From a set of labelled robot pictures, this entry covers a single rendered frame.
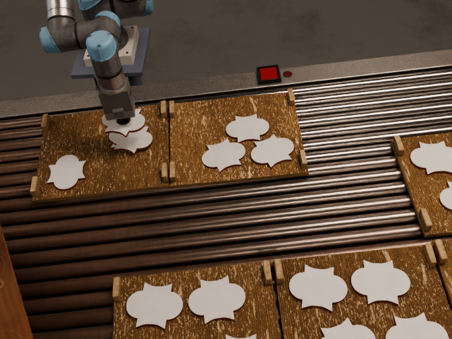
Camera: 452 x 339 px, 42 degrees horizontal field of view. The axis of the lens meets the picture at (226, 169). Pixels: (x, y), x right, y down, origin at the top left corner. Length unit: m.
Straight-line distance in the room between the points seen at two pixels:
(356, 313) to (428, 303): 0.18
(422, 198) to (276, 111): 0.54
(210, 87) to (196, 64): 1.53
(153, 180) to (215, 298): 0.45
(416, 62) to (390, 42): 1.57
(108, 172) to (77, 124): 0.25
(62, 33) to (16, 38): 2.43
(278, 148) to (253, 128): 0.12
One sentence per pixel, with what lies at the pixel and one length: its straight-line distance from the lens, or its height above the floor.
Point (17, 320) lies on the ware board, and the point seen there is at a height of 1.04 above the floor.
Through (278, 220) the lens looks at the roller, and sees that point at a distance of 1.68.
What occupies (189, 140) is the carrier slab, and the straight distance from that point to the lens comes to 1.86.
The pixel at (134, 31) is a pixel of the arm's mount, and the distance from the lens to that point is 2.36.
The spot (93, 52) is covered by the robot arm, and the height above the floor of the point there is 1.33.
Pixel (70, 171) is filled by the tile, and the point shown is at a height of 0.95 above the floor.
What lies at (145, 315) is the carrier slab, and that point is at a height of 0.95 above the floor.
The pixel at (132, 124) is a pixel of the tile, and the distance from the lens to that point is 1.79.
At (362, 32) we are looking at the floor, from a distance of 3.78.
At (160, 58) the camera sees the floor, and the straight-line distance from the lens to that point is 3.67.
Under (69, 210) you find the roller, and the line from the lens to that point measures 1.80.
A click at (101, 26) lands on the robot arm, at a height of 1.33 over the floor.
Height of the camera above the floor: 2.29
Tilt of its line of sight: 50 degrees down
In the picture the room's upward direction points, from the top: 7 degrees counter-clockwise
